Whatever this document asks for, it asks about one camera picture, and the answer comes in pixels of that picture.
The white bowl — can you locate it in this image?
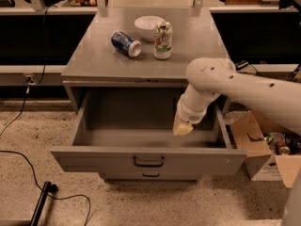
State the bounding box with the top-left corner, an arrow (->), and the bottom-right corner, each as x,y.
135,16 -> 164,41

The black hanging cable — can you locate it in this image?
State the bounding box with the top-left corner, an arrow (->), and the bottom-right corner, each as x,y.
0,5 -> 55,137

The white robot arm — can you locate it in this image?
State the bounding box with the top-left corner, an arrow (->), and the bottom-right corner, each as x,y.
173,58 -> 301,136

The red can in box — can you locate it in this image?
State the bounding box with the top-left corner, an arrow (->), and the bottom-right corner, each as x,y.
275,141 -> 291,155

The grey drawer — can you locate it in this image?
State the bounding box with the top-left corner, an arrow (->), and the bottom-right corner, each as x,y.
51,88 -> 246,176
100,172 -> 201,181

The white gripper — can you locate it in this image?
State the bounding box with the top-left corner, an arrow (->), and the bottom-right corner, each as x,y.
173,85 -> 220,136

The grey top drawer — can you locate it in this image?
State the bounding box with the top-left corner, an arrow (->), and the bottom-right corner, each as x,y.
51,88 -> 246,176

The black floor cable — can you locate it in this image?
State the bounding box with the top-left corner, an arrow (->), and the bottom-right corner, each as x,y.
0,149 -> 92,226

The black metal stand leg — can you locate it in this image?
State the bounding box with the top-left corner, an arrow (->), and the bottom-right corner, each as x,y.
0,181 -> 59,226

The grey drawer cabinet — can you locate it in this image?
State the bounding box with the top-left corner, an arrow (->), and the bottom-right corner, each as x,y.
61,7 -> 240,184

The small black device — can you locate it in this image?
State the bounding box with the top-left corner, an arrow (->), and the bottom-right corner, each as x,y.
235,60 -> 248,71

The green white soda can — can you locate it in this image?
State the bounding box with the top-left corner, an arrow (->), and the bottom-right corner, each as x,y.
153,22 -> 173,59

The open cardboard box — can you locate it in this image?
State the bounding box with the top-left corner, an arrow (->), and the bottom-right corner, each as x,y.
230,112 -> 301,188

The grey bottom drawer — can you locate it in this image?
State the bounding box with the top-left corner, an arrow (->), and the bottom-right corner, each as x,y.
100,172 -> 201,181

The blue soda can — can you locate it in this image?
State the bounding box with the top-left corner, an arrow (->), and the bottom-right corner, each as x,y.
111,32 -> 142,58

